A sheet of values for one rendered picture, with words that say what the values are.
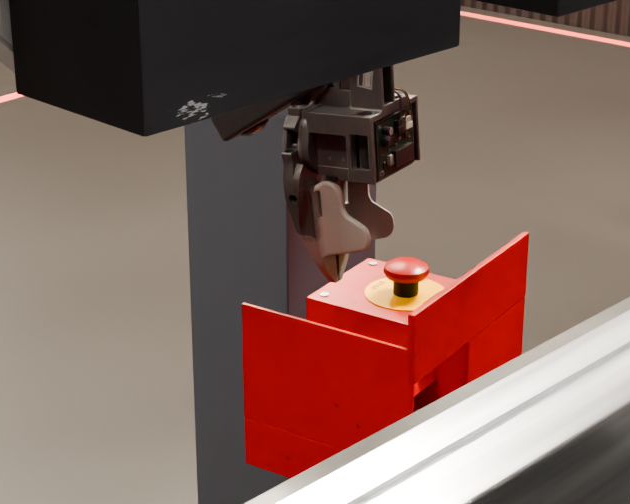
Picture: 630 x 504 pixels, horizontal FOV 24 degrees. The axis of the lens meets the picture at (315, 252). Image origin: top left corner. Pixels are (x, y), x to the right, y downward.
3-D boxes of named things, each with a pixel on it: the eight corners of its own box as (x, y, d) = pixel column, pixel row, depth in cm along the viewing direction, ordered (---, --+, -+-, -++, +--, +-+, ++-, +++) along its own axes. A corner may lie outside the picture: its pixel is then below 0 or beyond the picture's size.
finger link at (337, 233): (365, 302, 113) (358, 189, 110) (301, 291, 116) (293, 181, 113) (385, 288, 116) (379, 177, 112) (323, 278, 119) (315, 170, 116)
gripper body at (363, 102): (372, 195, 109) (363, 35, 104) (278, 183, 113) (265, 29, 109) (422, 166, 115) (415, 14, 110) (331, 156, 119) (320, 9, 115)
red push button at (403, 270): (397, 287, 130) (398, 249, 128) (436, 297, 128) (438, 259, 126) (374, 302, 127) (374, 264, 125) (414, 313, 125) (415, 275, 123)
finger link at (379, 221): (385, 288, 116) (379, 177, 112) (323, 278, 119) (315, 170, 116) (405, 275, 118) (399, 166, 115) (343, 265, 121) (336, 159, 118)
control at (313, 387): (366, 372, 139) (369, 196, 132) (518, 417, 131) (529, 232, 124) (244, 463, 124) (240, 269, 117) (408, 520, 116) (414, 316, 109)
